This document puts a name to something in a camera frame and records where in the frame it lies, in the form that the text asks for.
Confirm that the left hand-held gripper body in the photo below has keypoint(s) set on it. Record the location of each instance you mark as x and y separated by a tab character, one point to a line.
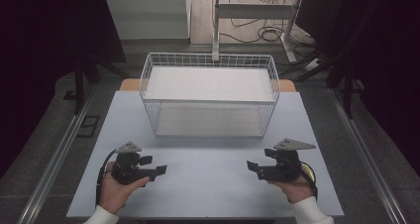
127	166

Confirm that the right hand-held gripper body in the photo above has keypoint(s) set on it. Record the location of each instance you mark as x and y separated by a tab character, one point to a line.
284	166

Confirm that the person's right hand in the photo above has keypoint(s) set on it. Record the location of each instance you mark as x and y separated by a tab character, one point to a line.
294	189

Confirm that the person's left hand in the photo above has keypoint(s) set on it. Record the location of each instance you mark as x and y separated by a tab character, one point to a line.
115	192

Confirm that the wooden table board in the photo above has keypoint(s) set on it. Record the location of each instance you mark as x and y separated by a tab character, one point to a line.
129	85

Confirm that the small black floor plate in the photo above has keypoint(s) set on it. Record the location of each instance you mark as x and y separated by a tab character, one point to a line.
69	95

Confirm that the black metal stand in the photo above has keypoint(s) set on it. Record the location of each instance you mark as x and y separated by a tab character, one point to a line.
346	85
79	85

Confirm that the white power strip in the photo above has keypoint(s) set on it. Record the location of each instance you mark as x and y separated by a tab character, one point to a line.
312	64

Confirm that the white cabinet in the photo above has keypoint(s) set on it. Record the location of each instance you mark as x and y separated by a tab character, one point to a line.
147	16

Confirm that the black curtain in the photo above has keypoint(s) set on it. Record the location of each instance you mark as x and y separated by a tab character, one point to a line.
386	52
36	52

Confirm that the metal floor rail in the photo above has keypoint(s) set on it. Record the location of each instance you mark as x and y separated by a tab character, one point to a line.
56	158
366	158

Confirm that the white desk frame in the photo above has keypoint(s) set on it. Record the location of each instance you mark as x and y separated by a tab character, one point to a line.
254	11

